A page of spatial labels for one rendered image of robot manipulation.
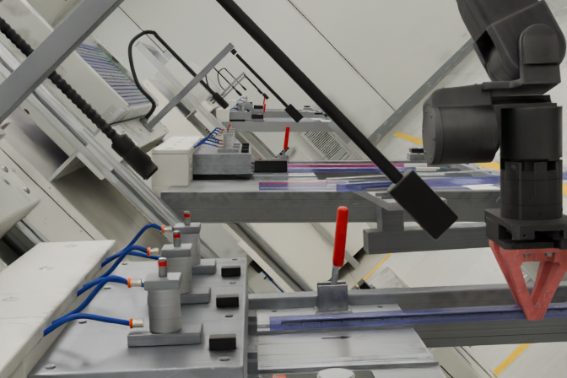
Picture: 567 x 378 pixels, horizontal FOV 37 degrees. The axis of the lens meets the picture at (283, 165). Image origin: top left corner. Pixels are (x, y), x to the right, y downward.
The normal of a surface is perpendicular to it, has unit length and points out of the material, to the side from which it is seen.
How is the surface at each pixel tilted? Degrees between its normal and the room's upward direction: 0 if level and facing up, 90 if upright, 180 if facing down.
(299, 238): 90
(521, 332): 90
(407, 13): 90
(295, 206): 90
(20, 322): 42
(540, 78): 81
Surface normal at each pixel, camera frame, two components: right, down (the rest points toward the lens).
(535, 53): 0.05, -0.15
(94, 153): 0.04, 0.09
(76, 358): -0.04, -1.00
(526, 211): -0.43, 0.10
